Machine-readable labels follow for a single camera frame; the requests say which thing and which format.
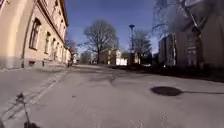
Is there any tall block building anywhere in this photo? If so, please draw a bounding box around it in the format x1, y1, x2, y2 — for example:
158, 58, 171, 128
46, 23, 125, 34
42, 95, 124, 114
157, 32, 178, 67

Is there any large bare tree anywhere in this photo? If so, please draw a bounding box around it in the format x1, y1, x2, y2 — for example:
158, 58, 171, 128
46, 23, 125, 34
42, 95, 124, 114
83, 19, 120, 66

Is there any yellow building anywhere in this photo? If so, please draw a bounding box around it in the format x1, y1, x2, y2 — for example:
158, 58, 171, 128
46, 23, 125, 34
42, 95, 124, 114
99, 48, 129, 67

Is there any grey asphalt road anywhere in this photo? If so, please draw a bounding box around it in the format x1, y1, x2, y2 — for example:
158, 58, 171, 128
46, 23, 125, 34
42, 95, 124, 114
0, 64, 224, 128

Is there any street lamp pole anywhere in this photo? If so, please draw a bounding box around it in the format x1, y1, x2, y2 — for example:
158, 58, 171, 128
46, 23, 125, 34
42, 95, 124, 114
128, 23, 136, 66

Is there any dark building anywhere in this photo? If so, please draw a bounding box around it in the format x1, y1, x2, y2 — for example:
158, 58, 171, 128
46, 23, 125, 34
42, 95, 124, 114
175, 0, 224, 70

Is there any low dark hedge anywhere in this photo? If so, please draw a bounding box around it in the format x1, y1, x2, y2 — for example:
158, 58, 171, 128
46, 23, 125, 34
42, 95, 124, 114
109, 63, 224, 83

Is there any beige stone building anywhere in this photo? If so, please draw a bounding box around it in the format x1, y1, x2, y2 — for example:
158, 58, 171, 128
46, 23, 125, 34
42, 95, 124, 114
0, 0, 72, 70

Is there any cobblestone gutter strip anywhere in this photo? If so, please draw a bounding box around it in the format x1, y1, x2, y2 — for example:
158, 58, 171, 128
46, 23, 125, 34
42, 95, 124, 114
0, 69, 70, 123

